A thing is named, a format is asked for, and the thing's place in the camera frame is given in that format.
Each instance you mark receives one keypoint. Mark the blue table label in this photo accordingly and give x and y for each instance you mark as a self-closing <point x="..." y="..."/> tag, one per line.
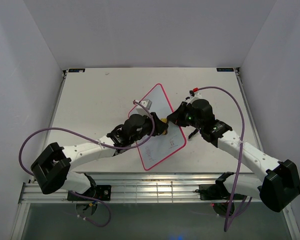
<point x="224" y="69"/>
<point x="76" y="70"/>

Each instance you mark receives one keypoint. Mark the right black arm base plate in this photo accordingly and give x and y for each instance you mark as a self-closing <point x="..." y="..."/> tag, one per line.
<point x="212" y="192"/>

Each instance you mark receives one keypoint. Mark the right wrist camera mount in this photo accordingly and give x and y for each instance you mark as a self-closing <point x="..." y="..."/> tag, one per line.
<point x="194" y="95"/>

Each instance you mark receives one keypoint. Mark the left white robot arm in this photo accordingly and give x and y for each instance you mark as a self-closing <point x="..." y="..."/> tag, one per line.
<point x="53" y="168"/>

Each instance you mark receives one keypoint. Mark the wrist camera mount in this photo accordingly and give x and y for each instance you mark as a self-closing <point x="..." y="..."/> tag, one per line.
<point x="142" y="107"/>
<point x="194" y="95"/>

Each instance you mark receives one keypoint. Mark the left blue table label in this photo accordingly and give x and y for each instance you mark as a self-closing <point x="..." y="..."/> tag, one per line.
<point x="76" y="70"/>

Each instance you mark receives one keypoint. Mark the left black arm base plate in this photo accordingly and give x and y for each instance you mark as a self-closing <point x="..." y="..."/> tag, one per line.
<point x="100" y="192"/>

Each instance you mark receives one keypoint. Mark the aluminium table edge rail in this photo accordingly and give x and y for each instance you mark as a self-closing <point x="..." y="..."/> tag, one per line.
<point x="132" y="188"/>

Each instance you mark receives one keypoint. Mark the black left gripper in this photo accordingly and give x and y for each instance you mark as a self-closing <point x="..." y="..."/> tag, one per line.
<point x="159" y="127"/>

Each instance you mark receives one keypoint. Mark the right blue table label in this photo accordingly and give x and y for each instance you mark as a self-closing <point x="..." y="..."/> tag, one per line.
<point x="224" y="69"/>

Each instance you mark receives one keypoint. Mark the pink framed whiteboard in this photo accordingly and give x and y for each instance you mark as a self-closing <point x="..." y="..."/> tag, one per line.
<point x="167" y="138"/>

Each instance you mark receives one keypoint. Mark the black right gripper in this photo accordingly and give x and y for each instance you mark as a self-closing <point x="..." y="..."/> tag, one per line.
<point x="176" y="116"/>

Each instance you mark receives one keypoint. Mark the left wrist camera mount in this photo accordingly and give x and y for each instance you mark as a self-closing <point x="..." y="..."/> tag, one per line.
<point x="142" y="107"/>

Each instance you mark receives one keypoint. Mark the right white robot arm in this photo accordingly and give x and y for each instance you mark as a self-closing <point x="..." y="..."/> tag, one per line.
<point x="276" y="183"/>

